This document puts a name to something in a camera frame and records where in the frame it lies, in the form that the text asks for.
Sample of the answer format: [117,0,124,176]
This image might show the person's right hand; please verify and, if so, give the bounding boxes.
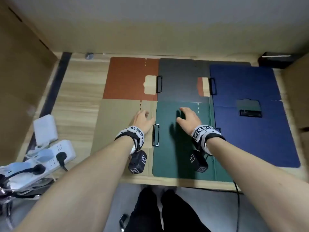
[176,107,203,132]

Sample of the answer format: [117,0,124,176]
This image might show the person's left hand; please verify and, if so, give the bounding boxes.
[129,110,157,134]

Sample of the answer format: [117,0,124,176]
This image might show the tan folder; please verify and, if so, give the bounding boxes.
[90,99,160,177]

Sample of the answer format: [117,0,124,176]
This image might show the green folder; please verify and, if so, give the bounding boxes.
[152,101,236,183]

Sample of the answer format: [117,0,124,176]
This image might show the black folder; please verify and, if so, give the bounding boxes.
[157,58,252,104]

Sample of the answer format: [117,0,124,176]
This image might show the orange folder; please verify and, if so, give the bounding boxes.
[102,57,204,101]

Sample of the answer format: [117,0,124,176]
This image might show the blue folder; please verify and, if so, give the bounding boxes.
[209,64,301,168]

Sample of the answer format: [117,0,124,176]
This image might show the person's right forearm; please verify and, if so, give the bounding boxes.
[206,136,309,232]

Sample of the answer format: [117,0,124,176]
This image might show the person's left forearm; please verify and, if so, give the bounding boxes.
[14,135,135,232]

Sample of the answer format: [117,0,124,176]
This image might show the person's legs in black trousers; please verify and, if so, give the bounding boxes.
[125,187,212,232]

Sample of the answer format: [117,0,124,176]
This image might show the white power strip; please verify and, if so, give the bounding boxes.
[0,139,77,191]

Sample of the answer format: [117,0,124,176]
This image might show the black power plug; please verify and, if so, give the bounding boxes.
[5,164,46,178]
[56,152,69,172]

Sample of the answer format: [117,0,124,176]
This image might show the black desk edge strip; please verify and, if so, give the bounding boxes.
[36,52,73,123]

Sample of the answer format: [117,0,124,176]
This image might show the white power bank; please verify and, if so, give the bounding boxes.
[33,114,58,146]

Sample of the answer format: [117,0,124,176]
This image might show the black box with white stripe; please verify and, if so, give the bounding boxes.
[257,52,301,69]

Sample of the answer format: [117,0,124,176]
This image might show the small cardboard box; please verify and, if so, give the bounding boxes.
[281,53,309,167]

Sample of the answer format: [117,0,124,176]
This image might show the large printed cardboard box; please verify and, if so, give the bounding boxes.
[0,2,60,165]

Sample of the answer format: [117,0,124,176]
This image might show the black chair with chrome base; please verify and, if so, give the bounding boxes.
[0,176,56,232]

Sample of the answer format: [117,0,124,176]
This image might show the left wrist strap with markers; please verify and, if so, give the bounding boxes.
[114,125,145,152]

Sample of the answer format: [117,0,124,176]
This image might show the wrist strap with markers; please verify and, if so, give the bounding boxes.
[191,125,226,156]
[114,125,145,152]

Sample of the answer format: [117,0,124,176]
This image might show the right wrist strap with markers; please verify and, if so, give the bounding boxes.
[191,125,226,156]

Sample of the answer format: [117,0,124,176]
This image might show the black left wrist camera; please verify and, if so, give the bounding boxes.
[128,150,148,175]

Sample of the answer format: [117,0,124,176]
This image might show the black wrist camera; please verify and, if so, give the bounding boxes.
[128,150,148,175]
[189,150,209,173]

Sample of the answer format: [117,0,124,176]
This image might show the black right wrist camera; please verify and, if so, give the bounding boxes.
[189,150,209,173]

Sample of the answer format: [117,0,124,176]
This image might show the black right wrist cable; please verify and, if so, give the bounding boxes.
[231,180,242,232]

